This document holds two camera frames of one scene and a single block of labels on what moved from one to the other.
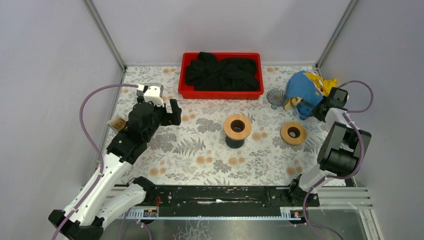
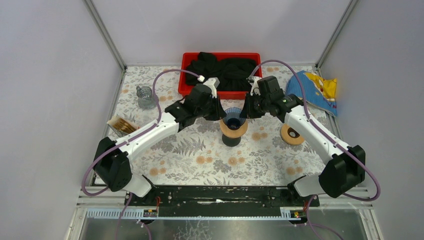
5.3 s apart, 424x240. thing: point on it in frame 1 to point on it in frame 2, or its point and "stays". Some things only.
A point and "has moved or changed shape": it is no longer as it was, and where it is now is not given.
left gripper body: (166, 113) to (215, 108)
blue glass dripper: (304, 109) has moved or changed shape
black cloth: (209, 73) stays
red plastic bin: (188, 92) stays
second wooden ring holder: (293, 133) stays
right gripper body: (316, 110) to (260, 107)
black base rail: (225, 200) stays
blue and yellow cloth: (308, 87) stays
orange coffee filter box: (117, 123) stays
